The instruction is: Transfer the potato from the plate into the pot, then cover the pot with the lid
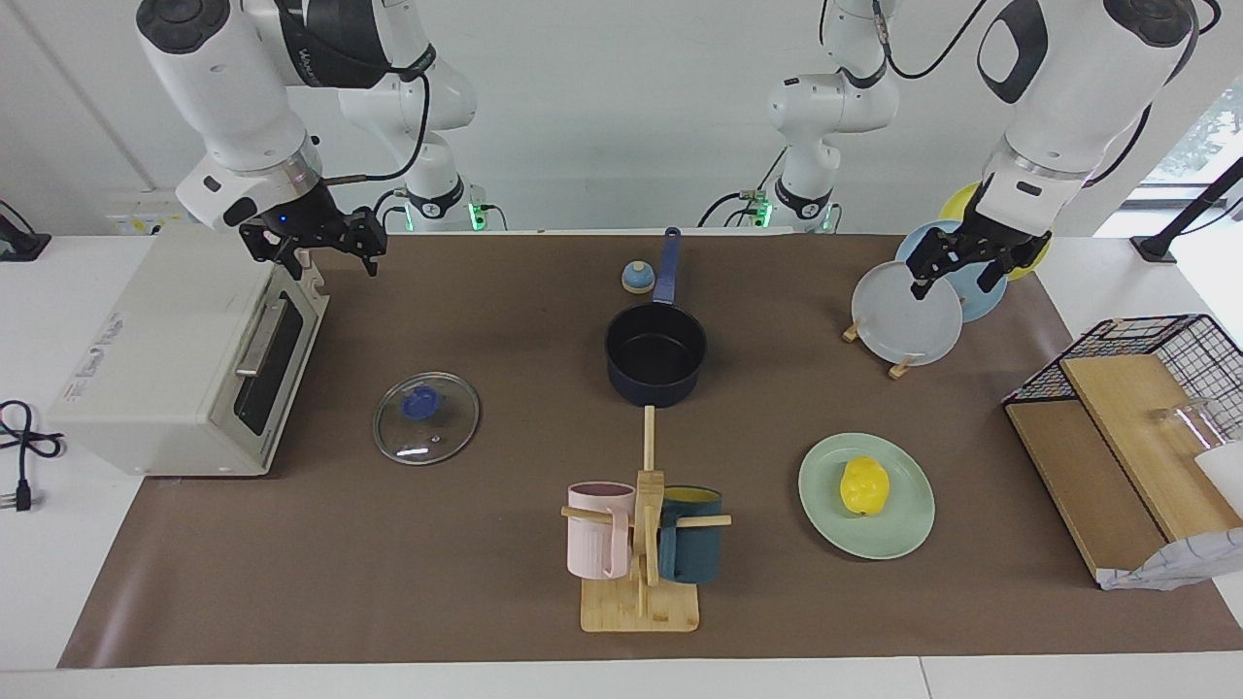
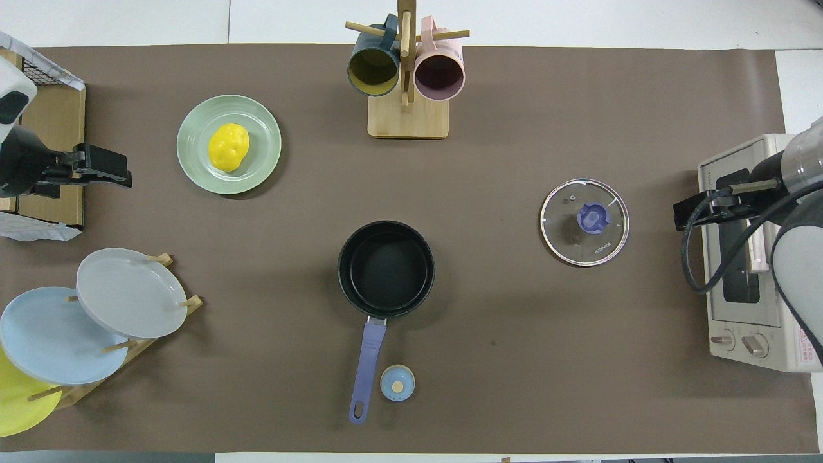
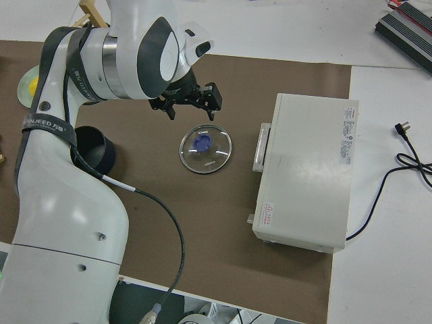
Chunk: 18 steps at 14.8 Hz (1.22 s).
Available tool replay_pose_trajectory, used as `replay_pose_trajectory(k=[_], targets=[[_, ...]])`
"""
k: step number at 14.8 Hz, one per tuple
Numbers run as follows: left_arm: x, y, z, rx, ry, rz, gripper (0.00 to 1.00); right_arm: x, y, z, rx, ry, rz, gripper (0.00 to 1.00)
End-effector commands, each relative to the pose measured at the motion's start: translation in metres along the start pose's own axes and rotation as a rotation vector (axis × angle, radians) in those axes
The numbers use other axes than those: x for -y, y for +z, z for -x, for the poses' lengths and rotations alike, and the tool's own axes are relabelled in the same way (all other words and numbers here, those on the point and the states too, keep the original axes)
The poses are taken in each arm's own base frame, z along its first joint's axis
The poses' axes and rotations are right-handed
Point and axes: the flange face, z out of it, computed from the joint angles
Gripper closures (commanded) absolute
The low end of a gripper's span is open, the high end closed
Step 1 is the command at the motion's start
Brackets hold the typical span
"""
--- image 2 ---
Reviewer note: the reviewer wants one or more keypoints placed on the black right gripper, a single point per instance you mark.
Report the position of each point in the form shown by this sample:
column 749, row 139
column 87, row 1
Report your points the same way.
column 739, row 204

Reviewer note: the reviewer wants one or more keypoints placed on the dark teal mug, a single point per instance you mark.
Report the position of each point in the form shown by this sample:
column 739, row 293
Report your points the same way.
column 374, row 67

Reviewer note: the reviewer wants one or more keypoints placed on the white patterned cloth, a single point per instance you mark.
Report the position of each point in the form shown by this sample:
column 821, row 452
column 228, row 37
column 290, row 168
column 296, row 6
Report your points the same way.
column 32, row 228
column 45, row 61

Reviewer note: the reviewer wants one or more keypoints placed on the pale green plate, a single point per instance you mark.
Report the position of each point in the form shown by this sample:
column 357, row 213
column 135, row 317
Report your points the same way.
column 263, row 145

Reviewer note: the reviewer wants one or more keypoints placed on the light wooden board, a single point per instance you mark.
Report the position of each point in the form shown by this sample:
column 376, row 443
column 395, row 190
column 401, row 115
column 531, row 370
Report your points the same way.
column 8, row 56

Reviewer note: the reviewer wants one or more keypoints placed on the wooden plate rack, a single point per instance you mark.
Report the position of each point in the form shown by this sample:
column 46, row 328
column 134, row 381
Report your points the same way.
column 144, row 347

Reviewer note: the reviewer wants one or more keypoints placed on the pink mug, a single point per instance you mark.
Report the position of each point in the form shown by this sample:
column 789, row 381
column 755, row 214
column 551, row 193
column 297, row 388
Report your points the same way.
column 439, row 76

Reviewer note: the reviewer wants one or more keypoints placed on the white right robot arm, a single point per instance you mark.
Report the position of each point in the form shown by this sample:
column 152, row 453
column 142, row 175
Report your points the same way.
column 797, row 257

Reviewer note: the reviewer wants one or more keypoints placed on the grey plate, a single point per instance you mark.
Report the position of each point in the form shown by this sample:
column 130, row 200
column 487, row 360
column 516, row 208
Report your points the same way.
column 128, row 292

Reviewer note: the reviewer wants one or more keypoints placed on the yellow potato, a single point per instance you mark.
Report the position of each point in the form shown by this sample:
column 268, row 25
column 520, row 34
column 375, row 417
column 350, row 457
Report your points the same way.
column 228, row 147

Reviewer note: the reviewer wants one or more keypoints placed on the cream toaster oven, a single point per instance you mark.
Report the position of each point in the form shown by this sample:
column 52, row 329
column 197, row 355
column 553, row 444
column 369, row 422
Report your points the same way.
column 733, row 321

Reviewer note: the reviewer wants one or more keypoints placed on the light blue plate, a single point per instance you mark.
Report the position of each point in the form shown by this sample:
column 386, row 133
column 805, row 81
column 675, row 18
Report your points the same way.
column 51, row 337

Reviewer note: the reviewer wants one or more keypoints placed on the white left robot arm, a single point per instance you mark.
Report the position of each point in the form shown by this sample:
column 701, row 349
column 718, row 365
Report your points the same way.
column 16, row 154

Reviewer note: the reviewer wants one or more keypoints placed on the brown table mat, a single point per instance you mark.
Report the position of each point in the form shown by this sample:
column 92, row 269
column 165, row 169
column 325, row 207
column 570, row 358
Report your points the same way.
column 514, row 354

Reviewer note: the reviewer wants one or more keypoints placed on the small blue round timer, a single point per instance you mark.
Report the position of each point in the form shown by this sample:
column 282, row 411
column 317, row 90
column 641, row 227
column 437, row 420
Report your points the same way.
column 397, row 383

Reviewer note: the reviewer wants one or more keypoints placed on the yellow plate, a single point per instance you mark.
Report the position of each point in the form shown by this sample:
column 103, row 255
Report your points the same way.
column 16, row 405

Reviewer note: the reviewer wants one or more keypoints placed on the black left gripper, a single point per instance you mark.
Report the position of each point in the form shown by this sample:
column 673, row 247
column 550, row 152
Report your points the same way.
column 71, row 168

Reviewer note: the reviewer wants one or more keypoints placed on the glass lid blue knob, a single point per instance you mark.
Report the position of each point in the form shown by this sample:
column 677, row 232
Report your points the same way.
column 585, row 222

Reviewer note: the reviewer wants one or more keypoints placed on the brown wooden board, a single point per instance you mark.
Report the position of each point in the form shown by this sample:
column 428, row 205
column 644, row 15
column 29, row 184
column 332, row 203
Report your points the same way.
column 58, row 122

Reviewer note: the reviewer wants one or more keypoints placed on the wooden mug tree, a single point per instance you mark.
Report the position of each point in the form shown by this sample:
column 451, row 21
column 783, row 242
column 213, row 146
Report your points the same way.
column 408, row 119

